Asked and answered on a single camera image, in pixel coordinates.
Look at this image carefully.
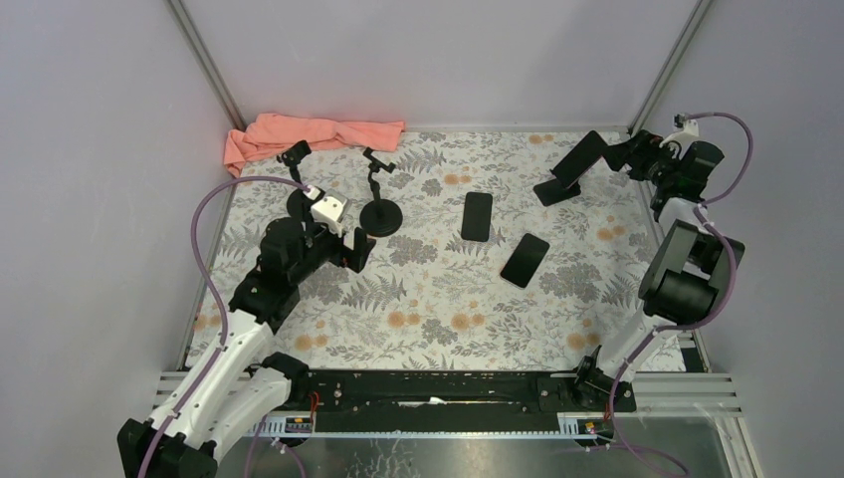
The black phone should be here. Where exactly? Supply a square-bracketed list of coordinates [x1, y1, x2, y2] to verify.
[461, 191, 494, 242]
[500, 233, 550, 289]

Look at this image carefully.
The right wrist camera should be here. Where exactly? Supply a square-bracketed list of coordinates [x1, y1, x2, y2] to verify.
[659, 114, 700, 157]

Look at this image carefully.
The black phone centre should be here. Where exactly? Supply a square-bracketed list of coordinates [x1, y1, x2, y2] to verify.
[461, 191, 494, 242]

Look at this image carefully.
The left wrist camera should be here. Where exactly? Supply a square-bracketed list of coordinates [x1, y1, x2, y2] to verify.
[305, 185, 348, 237]

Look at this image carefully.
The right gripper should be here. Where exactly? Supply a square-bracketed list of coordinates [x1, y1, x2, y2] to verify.
[597, 130, 678, 188]

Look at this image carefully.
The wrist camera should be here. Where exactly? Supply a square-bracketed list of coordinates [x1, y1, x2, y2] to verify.
[305, 185, 348, 237]
[659, 114, 700, 157]

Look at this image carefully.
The black round-base stand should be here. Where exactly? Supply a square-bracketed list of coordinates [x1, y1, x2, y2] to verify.
[359, 147, 403, 238]
[276, 140, 312, 222]

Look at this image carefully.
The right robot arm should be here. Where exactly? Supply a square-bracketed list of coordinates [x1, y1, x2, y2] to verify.
[568, 130, 744, 410]

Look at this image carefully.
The aluminium frame profile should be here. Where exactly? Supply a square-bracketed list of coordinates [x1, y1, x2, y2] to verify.
[152, 370, 743, 417]

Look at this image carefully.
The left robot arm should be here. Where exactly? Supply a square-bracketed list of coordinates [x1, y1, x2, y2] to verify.
[117, 217, 376, 477]

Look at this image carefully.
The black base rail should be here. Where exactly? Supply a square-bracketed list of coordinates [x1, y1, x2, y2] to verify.
[276, 368, 637, 433]

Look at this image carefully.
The black phone right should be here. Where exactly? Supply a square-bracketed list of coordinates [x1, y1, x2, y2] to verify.
[500, 233, 550, 289]

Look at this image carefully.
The pink cloth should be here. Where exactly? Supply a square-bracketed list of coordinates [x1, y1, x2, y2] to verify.
[223, 113, 406, 177]

